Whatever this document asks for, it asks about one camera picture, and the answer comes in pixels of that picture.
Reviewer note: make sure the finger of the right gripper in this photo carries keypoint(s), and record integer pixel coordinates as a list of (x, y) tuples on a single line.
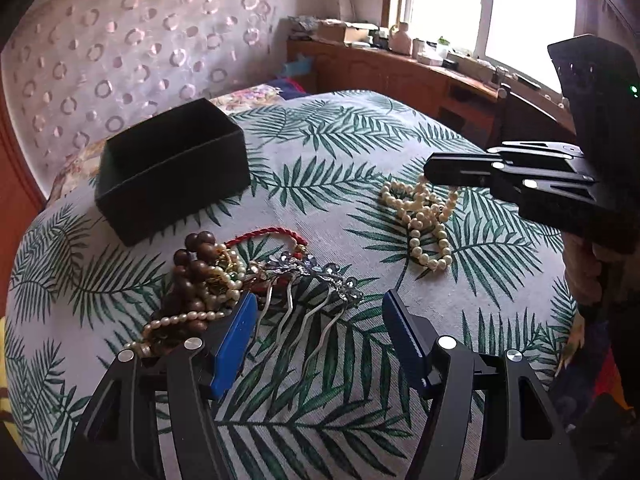
[(476, 170)]

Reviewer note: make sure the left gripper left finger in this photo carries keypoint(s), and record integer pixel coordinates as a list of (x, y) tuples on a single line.
[(117, 436)]

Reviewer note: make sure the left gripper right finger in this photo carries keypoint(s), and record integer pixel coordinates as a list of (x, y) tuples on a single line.
[(522, 437)]

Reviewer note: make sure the small pearl strand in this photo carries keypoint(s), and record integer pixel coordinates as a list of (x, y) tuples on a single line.
[(205, 285)]

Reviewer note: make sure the silver flower hair comb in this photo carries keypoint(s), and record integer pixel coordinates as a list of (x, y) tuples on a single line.
[(291, 285)]

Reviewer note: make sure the black jewelry box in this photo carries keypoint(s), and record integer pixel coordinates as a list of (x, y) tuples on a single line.
[(145, 186)]

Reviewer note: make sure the wooden side cabinet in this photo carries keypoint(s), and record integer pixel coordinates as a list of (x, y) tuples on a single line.
[(459, 102)]

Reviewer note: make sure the palm leaf bedspread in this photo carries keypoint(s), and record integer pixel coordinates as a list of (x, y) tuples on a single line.
[(321, 395)]

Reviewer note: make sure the white bottle on cabinet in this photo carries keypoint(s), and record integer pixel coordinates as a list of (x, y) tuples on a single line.
[(399, 40)]

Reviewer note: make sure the yellow plush toy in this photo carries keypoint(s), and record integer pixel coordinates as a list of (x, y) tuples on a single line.
[(5, 403)]

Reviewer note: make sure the window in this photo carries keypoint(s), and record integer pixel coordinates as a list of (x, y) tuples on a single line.
[(513, 34)]

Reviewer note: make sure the cardboard box on cabinet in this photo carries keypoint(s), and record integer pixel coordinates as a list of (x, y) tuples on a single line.
[(342, 32)]

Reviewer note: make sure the blue folded blanket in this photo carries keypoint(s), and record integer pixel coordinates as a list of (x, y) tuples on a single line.
[(297, 78)]

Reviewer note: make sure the floral quilt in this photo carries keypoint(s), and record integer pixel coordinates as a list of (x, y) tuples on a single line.
[(85, 164)]

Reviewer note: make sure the red wooden wardrobe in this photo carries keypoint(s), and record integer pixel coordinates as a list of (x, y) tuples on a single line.
[(21, 200)]

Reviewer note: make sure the circle patterned curtain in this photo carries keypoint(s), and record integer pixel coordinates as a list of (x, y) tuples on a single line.
[(77, 71)]

